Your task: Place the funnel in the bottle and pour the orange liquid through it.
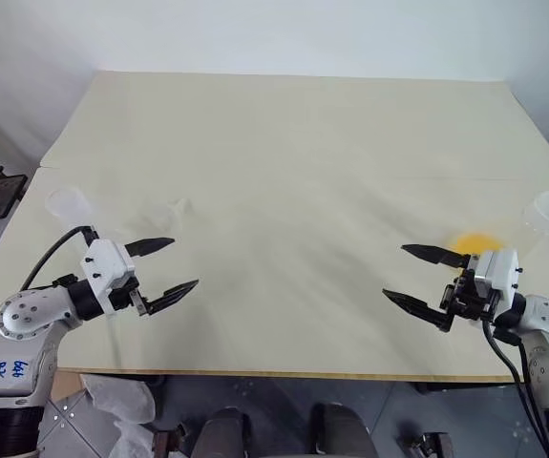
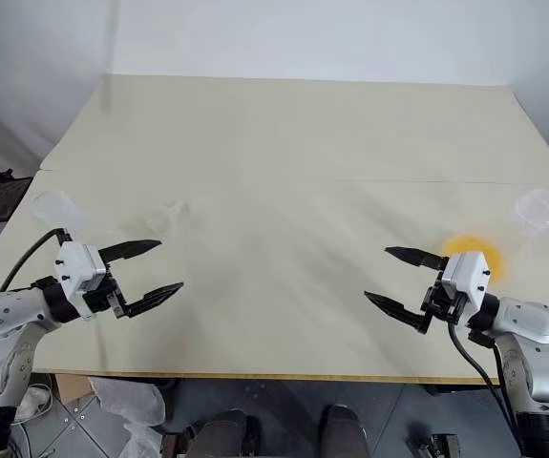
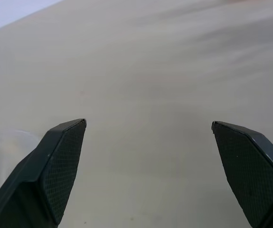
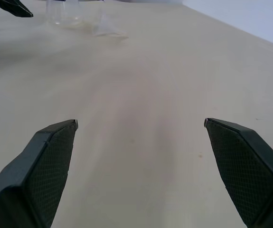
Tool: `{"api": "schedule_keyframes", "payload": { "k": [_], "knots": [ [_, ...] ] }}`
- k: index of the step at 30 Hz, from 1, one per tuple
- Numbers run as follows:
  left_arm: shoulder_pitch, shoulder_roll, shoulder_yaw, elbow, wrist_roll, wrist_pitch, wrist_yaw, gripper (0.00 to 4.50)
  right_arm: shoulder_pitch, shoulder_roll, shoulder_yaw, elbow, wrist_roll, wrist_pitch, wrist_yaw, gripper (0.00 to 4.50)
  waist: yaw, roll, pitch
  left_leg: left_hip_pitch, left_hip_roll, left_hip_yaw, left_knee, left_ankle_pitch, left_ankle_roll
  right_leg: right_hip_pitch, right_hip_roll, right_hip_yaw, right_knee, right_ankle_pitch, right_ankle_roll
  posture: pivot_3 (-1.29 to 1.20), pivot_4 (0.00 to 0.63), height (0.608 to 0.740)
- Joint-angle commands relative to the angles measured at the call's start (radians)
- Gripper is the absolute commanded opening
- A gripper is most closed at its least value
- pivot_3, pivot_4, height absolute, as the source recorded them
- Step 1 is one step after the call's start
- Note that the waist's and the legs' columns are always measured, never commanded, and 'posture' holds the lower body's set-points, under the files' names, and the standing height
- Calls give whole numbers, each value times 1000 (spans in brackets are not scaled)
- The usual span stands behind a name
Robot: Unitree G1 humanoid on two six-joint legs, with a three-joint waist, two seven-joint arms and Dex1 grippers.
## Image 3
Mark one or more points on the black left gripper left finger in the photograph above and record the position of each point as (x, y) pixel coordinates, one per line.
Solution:
(31, 180)

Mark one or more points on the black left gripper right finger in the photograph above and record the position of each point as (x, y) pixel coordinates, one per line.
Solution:
(252, 175)

